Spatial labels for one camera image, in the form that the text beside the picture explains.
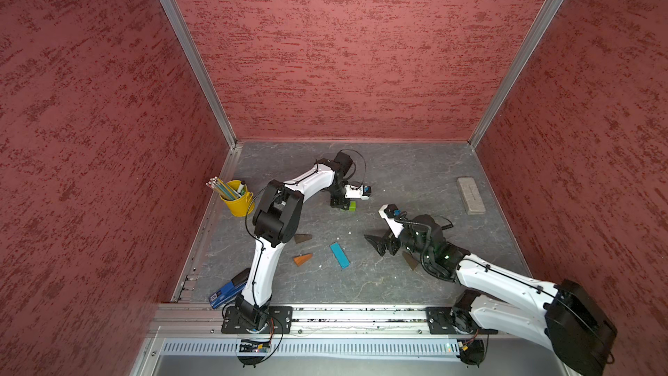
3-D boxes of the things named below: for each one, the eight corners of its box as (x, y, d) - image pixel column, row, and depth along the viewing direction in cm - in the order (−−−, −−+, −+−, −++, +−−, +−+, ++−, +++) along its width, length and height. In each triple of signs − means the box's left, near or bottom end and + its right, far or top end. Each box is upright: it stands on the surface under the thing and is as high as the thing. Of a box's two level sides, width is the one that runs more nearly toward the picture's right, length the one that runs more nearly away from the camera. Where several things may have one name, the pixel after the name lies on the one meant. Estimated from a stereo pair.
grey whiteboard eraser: (466, 215, 99) (470, 211, 97) (454, 180, 110) (457, 175, 107) (484, 215, 99) (488, 211, 97) (470, 181, 110) (473, 175, 107)
